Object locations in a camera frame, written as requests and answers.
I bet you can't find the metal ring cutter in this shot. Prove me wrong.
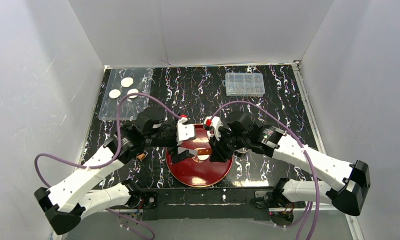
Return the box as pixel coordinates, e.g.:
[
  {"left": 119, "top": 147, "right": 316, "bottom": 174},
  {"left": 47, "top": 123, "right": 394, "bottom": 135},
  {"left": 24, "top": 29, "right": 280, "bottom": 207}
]
[{"left": 234, "top": 148, "right": 249, "bottom": 158}]

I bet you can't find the wooden rolling pin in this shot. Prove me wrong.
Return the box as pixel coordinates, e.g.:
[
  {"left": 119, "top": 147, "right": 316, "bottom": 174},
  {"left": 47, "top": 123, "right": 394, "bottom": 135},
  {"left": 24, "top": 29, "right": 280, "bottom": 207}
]
[{"left": 136, "top": 153, "right": 146, "bottom": 161}]

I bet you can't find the scraper knife orange handle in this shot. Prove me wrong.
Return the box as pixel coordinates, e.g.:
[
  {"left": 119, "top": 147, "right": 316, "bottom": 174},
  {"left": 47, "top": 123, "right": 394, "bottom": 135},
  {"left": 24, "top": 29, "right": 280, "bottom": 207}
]
[{"left": 178, "top": 147, "right": 212, "bottom": 156}]

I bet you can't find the cut round dough wrapper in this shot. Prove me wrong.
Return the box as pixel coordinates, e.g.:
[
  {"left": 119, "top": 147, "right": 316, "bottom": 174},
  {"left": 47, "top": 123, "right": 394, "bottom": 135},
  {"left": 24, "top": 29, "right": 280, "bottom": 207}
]
[{"left": 197, "top": 155, "right": 210, "bottom": 162}]

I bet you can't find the round red tray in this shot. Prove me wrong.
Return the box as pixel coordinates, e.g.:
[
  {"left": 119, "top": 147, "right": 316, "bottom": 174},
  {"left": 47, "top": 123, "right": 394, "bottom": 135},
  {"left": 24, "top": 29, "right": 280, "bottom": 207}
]
[{"left": 166, "top": 124, "right": 233, "bottom": 188}]

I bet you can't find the clear plastic tray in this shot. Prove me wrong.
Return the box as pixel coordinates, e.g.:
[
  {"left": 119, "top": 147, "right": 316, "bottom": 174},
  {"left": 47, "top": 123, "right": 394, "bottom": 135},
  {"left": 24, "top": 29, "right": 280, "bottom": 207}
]
[{"left": 98, "top": 67, "right": 153, "bottom": 121}]

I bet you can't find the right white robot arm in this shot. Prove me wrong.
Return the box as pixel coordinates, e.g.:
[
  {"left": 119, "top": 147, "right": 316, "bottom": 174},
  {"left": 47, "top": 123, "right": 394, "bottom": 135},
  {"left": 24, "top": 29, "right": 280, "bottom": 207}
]
[{"left": 203, "top": 111, "right": 371, "bottom": 217}]

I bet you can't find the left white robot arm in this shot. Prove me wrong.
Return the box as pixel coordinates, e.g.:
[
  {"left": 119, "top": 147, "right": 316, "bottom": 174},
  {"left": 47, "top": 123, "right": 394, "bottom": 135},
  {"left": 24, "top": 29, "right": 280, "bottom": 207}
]
[{"left": 34, "top": 107, "right": 196, "bottom": 235}]

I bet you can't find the white dough disc right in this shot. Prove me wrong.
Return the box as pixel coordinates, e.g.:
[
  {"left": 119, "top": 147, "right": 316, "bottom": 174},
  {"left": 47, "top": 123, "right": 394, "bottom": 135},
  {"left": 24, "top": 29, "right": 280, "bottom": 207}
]
[{"left": 127, "top": 88, "right": 139, "bottom": 99}]

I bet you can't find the white dough disc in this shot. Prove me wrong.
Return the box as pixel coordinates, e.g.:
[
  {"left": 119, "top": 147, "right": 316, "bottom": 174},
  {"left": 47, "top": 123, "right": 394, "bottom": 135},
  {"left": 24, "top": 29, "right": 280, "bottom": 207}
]
[
  {"left": 108, "top": 89, "right": 121, "bottom": 99},
  {"left": 127, "top": 88, "right": 139, "bottom": 99},
  {"left": 120, "top": 77, "right": 134, "bottom": 88}
]

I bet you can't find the white dough disc top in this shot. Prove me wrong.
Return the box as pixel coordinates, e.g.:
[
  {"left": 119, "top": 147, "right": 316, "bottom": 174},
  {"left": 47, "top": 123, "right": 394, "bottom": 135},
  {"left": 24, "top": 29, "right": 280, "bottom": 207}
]
[{"left": 120, "top": 77, "right": 134, "bottom": 88}]

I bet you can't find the white dough disc left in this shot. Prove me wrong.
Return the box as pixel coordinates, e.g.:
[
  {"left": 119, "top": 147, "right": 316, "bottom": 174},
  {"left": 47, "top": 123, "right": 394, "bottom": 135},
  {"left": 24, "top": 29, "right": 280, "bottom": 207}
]
[{"left": 108, "top": 89, "right": 121, "bottom": 99}]

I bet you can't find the clear compartment storage box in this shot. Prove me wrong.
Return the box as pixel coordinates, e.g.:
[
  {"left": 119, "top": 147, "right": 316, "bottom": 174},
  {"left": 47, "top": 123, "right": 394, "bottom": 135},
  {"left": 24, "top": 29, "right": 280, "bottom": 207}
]
[{"left": 224, "top": 72, "right": 265, "bottom": 97}]

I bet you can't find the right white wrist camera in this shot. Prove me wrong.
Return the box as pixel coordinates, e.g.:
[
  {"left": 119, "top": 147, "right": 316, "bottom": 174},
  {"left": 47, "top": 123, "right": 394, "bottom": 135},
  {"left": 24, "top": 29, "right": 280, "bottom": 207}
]
[{"left": 203, "top": 116, "right": 222, "bottom": 141}]

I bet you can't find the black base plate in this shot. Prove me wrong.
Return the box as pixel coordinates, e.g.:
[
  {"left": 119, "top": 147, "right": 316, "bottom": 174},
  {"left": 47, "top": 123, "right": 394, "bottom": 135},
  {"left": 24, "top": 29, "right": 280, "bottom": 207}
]
[{"left": 136, "top": 186, "right": 282, "bottom": 221}]

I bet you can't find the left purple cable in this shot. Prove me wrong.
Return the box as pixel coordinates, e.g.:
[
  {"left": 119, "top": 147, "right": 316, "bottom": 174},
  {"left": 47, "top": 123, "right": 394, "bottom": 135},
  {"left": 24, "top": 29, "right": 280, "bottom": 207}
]
[{"left": 33, "top": 92, "right": 185, "bottom": 240}]

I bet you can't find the aluminium frame rail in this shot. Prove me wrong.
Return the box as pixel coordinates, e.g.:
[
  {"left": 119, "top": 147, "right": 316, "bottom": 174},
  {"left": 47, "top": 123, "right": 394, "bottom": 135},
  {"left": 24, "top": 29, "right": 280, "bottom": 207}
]
[{"left": 49, "top": 188, "right": 356, "bottom": 240}]

